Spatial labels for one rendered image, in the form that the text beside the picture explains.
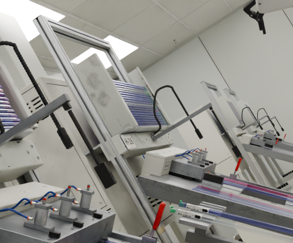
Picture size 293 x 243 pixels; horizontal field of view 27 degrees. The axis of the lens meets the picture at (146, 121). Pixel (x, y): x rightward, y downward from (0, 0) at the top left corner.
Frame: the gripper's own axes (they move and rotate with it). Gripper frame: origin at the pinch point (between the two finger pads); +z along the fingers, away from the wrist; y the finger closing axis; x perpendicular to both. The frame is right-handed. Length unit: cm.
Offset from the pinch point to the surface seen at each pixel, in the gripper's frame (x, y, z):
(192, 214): 38, 29, 24
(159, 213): 51, 33, 9
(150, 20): -476, 140, 241
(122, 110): -38, 62, 44
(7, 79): 24, 64, -16
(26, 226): 70, 50, -13
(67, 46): -391, 214, 203
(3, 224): 71, 53, -16
